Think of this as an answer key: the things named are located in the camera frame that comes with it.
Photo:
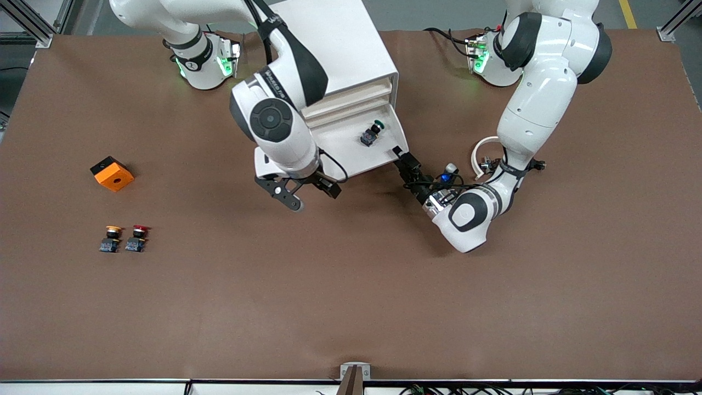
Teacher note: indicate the white plastic drawer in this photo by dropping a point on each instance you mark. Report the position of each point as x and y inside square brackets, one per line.
[351, 156]
[362, 92]
[356, 106]

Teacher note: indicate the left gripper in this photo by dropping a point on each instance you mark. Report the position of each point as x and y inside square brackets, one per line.
[422, 189]

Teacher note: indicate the grey metal bracket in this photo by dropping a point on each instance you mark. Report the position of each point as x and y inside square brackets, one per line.
[355, 366]

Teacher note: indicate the brown table mat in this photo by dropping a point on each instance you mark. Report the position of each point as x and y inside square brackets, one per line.
[351, 274]

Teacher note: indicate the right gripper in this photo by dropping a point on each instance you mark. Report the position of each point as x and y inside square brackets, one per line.
[316, 179]

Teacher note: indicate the green push button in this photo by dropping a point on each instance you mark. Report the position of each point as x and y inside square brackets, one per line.
[368, 137]

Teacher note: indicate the yellow push button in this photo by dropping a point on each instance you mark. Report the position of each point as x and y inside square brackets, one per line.
[111, 241]

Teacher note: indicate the red push button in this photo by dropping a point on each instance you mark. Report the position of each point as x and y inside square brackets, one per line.
[136, 241]

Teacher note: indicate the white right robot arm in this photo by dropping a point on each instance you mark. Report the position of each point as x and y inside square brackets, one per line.
[274, 120]

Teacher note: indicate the white drawer cabinet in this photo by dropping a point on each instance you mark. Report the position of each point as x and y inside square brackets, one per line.
[356, 44]

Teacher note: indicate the dark brown connector block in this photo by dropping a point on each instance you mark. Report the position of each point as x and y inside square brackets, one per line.
[488, 164]

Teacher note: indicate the small black clip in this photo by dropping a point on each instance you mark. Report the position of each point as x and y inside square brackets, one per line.
[539, 164]

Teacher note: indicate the white table edge rail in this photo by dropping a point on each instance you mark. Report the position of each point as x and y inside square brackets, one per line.
[109, 387]

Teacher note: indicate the aluminium frame profile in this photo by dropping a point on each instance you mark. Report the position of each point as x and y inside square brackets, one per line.
[677, 24]
[27, 22]

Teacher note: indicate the orange box with hole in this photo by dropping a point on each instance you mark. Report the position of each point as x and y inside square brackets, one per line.
[114, 178]

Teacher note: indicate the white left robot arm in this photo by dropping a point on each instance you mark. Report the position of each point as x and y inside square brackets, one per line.
[540, 88]

